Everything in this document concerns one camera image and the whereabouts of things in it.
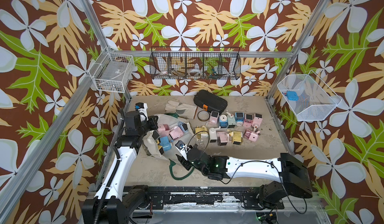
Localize cream tote bag green handles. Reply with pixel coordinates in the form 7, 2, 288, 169
144, 114, 195, 181

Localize white pencil sharpener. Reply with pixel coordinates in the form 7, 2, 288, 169
209, 127, 221, 143

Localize blue pencil sharpener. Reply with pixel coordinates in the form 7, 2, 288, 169
219, 115, 229, 129
235, 112, 245, 127

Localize green pencil sharpener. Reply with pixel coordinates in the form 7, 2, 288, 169
226, 111, 237, 129

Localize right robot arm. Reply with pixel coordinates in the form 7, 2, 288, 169
176, 144, 313, 209

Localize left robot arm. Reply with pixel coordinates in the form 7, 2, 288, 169
82, 111, 159, 224

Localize blue sharpener in bag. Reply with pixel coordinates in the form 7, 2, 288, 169
159, 137, 172, 152

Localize cream work glove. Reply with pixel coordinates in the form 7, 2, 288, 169
165, 100, 198, 119

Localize brown tape roll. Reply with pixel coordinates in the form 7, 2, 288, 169
197, 110, 211, 122

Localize black hard case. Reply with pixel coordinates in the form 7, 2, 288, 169
194, 90, 228, 115

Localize white tape roll in basket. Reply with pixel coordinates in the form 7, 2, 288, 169
188, 68, 202, 76

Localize blue object in basket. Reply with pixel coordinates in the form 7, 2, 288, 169
285, 91, 299, 101

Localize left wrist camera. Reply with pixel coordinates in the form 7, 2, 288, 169
124, 102, 148, 136

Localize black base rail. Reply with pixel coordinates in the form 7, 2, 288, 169
139, 187, 284, 211

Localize white wire basket left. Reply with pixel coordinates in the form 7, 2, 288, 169
90, 48, 135, 93

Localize white wire basket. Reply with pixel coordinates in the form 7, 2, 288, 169
277, 71, 342, 122
90, 48, 135, 93

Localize black wire basket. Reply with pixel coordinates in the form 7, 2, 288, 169
149, 46, 242, 80

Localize white wire basket right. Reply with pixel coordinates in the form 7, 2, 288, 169
277, 71, 342, 122

